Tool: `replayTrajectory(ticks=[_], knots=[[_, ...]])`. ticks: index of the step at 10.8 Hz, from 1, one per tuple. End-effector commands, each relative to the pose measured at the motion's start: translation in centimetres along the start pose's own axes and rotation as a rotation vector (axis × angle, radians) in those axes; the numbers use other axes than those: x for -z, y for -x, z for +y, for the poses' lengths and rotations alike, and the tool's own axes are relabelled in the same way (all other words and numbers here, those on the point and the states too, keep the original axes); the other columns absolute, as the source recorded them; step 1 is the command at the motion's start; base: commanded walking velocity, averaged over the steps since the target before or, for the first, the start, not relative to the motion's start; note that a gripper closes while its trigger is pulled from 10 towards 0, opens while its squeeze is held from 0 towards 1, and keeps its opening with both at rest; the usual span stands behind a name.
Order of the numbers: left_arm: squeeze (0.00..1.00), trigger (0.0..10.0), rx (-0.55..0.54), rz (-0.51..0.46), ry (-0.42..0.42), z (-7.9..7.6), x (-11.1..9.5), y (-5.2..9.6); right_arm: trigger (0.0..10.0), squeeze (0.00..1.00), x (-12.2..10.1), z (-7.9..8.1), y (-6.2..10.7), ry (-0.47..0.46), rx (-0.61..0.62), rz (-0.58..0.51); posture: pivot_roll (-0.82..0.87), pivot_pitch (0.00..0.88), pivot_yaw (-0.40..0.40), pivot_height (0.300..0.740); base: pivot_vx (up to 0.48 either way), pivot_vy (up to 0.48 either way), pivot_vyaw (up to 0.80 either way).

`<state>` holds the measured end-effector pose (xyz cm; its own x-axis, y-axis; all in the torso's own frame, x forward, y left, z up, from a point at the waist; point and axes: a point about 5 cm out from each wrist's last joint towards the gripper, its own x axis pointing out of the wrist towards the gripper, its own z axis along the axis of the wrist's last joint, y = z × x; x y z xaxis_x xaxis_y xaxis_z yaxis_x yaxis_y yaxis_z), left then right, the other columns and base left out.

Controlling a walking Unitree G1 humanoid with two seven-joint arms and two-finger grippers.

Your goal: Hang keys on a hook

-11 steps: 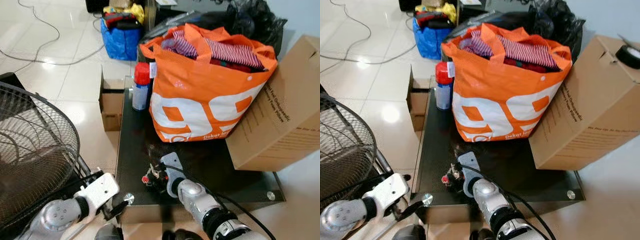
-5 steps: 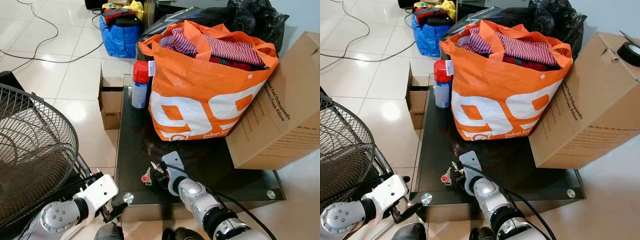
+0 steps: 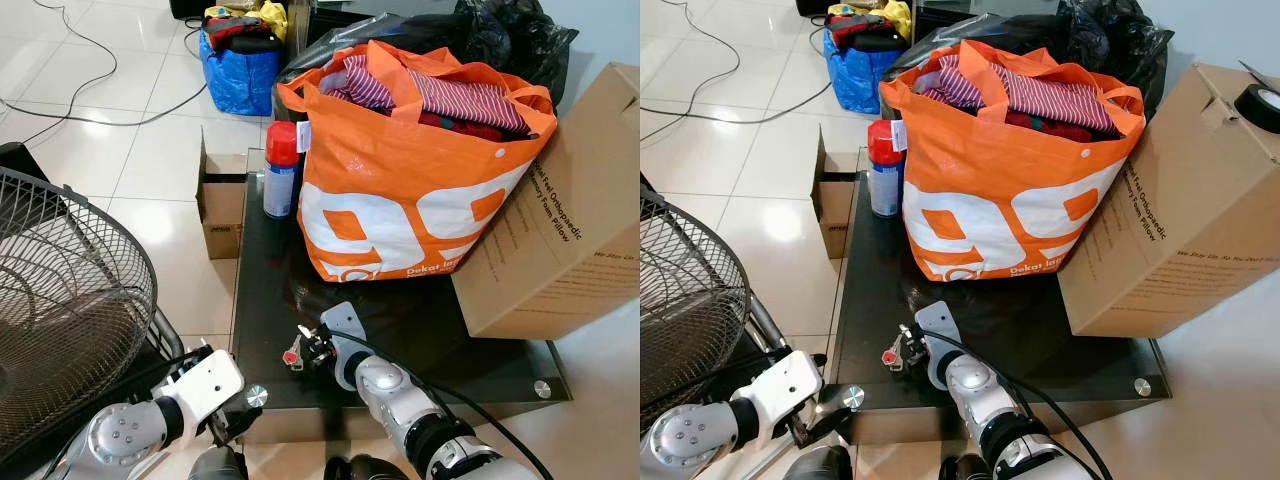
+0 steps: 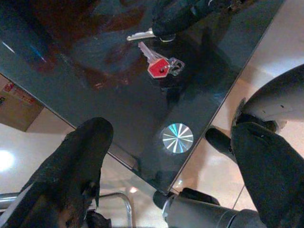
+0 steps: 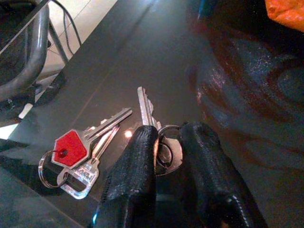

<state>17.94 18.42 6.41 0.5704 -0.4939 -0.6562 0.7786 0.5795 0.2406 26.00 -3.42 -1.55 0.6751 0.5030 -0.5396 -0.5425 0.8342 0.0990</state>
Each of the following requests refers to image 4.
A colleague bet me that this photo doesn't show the chrome tube frame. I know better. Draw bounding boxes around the chrome tube frame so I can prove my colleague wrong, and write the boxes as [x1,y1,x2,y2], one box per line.
[0,191,134,228]

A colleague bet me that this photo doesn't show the brown cardboard box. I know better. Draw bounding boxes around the brown cardboard box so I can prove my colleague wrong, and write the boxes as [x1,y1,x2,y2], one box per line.
[0,74,45,132]

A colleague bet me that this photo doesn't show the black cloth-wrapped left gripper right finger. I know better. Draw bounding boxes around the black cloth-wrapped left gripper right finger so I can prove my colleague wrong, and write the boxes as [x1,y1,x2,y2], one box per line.
[231,121,304,228]

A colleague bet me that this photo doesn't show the round silver table fitting disc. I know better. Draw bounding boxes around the round silver table fitting disc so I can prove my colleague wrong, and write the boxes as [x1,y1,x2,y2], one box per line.
[162,123,194,155]

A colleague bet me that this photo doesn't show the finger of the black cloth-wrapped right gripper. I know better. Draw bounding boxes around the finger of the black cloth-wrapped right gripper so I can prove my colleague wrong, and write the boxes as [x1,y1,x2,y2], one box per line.
[152,0,240,39]

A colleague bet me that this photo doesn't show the grey robot leg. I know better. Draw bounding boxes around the grey robot leg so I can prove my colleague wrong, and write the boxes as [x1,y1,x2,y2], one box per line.
[205,64,304,157]
[152,187,264,228]

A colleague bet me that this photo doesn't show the silver key ring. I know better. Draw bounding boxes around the silver key ring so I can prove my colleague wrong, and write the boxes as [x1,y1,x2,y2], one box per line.
[158,34,176,43]

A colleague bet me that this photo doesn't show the red-headed silver key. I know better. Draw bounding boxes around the red-headed silver key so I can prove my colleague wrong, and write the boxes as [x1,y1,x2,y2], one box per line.
[138,41,170,79]

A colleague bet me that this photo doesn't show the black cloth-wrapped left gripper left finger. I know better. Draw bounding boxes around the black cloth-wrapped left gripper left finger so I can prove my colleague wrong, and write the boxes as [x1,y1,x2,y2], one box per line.
[0,117,114,228]

